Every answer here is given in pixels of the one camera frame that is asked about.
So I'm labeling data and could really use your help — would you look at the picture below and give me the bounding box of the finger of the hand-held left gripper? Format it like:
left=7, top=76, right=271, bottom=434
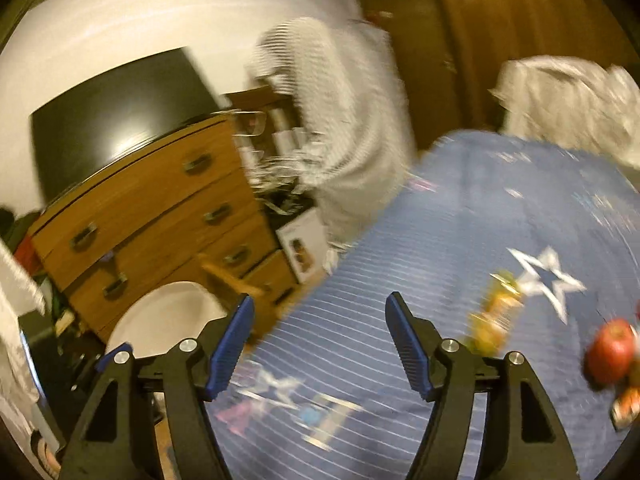
left=97, top=342, right=135, bottom=372

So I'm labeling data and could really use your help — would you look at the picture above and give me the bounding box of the wooden chair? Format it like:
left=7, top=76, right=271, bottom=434
left=196, top=252, right=267, bottom=312

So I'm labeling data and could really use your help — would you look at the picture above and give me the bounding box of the white cardboard box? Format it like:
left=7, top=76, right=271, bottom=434
left=275, top=207, right=332, bottom=284

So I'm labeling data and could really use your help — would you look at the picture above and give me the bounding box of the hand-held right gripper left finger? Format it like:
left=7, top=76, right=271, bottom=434
left=60, top=294, right=256, bottom=480

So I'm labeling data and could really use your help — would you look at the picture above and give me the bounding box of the pile of white hangers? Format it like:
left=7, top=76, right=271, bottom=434
left=232, top=110, right=322, bottom=207

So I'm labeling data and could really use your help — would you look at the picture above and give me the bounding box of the orange snack wrapper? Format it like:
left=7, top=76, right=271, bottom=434
left=465, top=270, right=527, bottom=354

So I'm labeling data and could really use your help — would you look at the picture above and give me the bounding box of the white knit blanket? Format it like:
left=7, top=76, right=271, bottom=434
left=247, top=17, right=417, bottom=262

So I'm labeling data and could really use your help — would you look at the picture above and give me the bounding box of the golden box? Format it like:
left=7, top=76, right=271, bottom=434
left=610, top=387, right=640, bottom=432

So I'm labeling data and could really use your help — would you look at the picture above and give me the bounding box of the black television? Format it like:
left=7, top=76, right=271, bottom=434
left=30, top=47, right=224, bottom=207

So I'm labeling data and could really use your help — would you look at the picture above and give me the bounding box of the wooden dresser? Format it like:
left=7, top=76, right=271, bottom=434
left=27, top=110, right=302, bottom=342

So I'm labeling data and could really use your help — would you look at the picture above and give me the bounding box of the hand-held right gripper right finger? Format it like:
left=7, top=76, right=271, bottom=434
left=385, top=291, right=581, bottom=480

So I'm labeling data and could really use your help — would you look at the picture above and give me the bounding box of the brown door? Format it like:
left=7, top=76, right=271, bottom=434
left=350, top=0, right=469, bottom=152

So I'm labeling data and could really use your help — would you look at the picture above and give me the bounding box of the red apple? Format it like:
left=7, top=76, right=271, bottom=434
left=582, top=319, right=638, bottom=389

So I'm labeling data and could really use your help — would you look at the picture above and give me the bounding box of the blue checkered bedsheet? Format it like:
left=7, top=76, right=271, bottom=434
left=205, top=130, right=640, bottom=480

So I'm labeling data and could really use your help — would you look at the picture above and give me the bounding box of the dark wooden wardrobe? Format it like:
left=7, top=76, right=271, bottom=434
left=425, top=0, right=637, bottom=133

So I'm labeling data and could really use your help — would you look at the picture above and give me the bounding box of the white plastic bucket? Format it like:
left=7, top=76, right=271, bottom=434
left=102, top=281, right=230, bottom=411

